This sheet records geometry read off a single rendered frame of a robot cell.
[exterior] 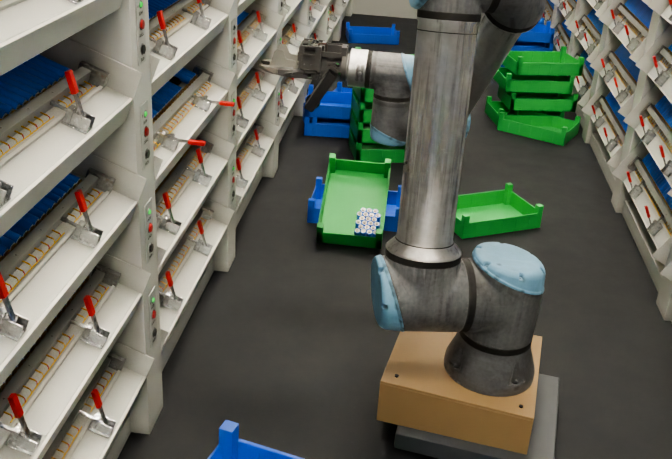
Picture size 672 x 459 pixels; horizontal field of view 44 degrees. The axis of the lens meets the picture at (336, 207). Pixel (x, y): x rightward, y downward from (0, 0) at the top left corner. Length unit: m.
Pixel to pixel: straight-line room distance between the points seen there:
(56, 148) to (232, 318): 1.05
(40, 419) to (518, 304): 0.89
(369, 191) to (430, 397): 1.11
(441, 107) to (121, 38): 0.57
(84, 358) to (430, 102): 0.75
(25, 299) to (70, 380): 0.22
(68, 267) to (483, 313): 0.78
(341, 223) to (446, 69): 1.17
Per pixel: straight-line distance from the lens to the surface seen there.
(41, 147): 1.24
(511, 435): 1.75
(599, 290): 2.53
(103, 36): 1.46
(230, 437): 1.10
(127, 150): 1.52
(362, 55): 1.98
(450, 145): 1.54
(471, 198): 2.88
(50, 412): 1.36
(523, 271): 1.65
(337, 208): 2.64
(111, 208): 1.50
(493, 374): 1.73
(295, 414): 1.88
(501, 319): 1.67
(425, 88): 1.53
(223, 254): 2.37
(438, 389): 1.73
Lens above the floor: 1.19
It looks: 25 degrees down
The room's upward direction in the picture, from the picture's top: 4 degrees clockwise
